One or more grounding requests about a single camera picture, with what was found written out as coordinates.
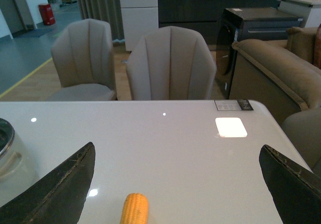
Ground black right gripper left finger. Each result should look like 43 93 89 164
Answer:
1 142 95 223

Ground dark kitchen counter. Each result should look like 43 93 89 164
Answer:
158 0 279 45

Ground white electric cooking pot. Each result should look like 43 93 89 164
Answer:
1 119 38 204

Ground white side counter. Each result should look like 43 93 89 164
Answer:
278 0 320 28

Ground beige chair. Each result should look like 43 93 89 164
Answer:
48 19 117 101
126 26 216 100

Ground yellow corn cob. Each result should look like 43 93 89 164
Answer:
120 193 148 224

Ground brown leather sofa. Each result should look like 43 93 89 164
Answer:
228 27 320 123

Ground red fire extinguisher box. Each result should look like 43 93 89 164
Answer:
38 4 56 26

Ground beige chair right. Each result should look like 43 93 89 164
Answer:
126 26 216 100

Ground label sticker on table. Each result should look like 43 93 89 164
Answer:
214 99 253 111

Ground black washing machine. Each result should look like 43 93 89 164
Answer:
215 8 303 99

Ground beige chair left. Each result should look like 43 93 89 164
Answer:
48 19 117 101

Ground grey curtain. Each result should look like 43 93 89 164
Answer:
77 0 124 40

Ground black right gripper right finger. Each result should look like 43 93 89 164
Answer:
259 145 320 223

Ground white tall cabinet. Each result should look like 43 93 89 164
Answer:
120 0 158 51

